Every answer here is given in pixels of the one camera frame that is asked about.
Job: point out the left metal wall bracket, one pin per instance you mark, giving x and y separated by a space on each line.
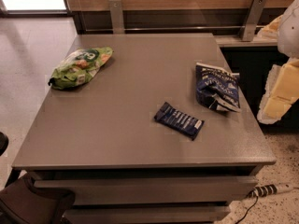
116 15

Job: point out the upper grey drawer front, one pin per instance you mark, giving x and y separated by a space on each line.
155 190

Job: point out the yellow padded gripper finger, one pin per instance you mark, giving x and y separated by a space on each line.
281 92

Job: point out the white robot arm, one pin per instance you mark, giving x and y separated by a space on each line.
285 29

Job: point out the dark brown chair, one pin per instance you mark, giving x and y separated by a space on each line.
23 203

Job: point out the grey drawer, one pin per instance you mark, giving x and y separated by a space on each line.
149 215
155 190

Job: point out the horizontal metal rail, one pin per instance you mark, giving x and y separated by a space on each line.
167 29

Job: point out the lower grey drawer front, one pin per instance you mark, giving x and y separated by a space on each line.
149 215

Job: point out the dark blue snack bar wrapper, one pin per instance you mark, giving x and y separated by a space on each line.
179 121

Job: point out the green rice chip bag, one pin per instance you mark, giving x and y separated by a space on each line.
79 67

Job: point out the white power strip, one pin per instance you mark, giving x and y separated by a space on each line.
271 189

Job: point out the right metal wall bracket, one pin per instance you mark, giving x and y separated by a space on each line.
248 29

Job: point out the metal wall bracket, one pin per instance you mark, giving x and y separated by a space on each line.
116 15
248 29

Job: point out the blue chip bag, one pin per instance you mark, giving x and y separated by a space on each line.
216 88

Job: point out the grey cabinet with drawers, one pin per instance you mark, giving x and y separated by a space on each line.
106 128

